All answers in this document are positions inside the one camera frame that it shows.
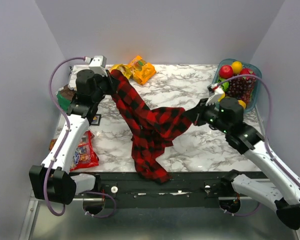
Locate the red candy snack bag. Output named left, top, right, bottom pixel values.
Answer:
left=48, top=130, right=100, bottom=172

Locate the red apple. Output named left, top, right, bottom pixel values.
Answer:
left=218, top=65, right=234, bottom=79

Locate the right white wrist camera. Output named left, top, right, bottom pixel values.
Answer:
left=205, top=85, right=226, bottom=106

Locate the red dragon fruit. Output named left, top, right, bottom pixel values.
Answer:
left=239, top=68, right=256, bottom=84

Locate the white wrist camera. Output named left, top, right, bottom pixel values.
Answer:
left=88, top=55, right=107, bottom=77
left=205, top=85, right=226, bottom=106

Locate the red black plaid shirt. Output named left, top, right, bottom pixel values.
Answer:
left=110, top=69, right=192, bottom=184

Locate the small black brooch card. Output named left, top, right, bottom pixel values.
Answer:
left=91, top=114, right=102, bottom=126

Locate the orange snack bag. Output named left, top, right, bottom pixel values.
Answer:
left=127, top=55, right=157, bottom=85

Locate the purple grape bunch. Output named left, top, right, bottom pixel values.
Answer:
left=225, top=78, right=257, bottom=105

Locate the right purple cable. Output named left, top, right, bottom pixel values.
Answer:
left=209, top=74, right=300, bottom=198

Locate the yellow Lays chips bag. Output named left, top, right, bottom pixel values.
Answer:
left=110, top=64, right=132, bottom=80

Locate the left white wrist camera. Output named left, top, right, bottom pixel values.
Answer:
left=88, top=55, right=107, bottom=77

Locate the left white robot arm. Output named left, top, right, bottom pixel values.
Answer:
left=29, top=69, right=114, bottom=205

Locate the teal plastic fruit container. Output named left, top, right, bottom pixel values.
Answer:
left=212, top=58, right=262, bottom=113

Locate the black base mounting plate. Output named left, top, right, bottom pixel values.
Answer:
left=41, top=171, right=268, bottom=210

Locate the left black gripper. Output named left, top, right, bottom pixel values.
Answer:
left=91, top=69, right=121, bottom=103

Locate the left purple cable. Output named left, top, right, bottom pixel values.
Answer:
left=43, top=56, right=91, bottom=217

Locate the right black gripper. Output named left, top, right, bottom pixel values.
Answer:
left=183, top=97, right=231, bottom=134

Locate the orange fruit bottom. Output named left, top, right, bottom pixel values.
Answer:
left=238, top=100, right=247, bottom=110

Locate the orange fruit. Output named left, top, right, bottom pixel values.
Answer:
left=231, top=61, right=243, bottom=75
left=238, top=100, right=247, bottom=110

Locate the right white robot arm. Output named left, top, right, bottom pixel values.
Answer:
left=186, top=97, right=300, bottom=230

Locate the orange fruit top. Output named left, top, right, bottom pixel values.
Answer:
left=231, top=61, right=243, bottom=75

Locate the purple cable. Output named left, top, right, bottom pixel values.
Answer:
left=209, top=74, right=300, bottom=198
left=43, top=56, right=91, bottom=217

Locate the green bowl with brown paper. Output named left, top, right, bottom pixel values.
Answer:
left=56, top=85, right=76, bottom=112

